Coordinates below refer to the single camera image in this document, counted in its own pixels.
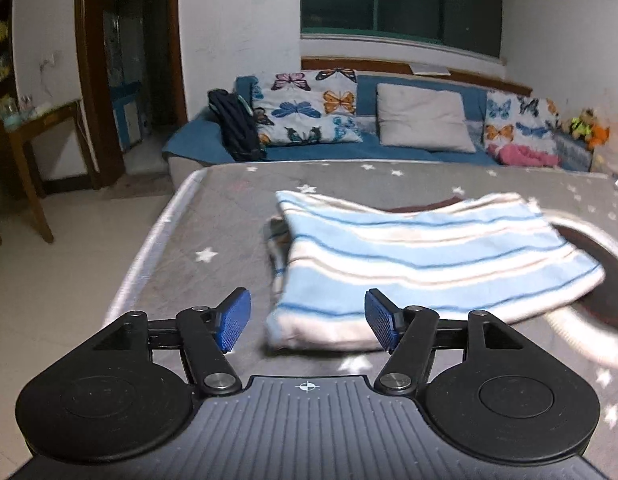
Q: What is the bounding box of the dark green window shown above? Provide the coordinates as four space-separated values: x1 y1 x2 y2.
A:
300 0 502 58

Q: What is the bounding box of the pink cloth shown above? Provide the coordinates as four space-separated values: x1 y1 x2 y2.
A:
487 144 559 167

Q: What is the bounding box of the butterfly pillow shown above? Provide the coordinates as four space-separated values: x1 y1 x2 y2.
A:
251 67 362 148
484 91 559 155

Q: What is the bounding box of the left butterfly pillow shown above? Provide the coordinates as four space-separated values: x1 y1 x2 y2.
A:
251 67 362 148

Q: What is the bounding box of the blue sofa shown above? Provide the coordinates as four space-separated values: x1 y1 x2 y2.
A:
163 68 590 171

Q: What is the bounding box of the dark wooden shelf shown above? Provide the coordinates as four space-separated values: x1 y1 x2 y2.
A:
0 0 16 119

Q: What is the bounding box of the wooden side table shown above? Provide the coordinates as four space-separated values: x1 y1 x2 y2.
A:
0 100 101 244

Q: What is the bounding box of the blue striped knit garment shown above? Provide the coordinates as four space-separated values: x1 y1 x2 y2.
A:
266 191 605 351

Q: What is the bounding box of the plain white pillow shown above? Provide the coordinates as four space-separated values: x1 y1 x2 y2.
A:
376 84 476 154

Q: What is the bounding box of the book on window ledge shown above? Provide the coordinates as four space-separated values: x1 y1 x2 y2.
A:
409 63 451 78

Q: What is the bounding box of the plush toy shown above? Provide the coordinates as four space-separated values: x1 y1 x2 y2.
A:
562 108 609 152

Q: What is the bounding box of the black backpack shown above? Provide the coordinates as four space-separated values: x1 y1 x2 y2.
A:
207 89 267 162

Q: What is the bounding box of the right butterfly pillow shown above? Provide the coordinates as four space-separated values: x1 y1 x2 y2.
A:
484 91 559 155

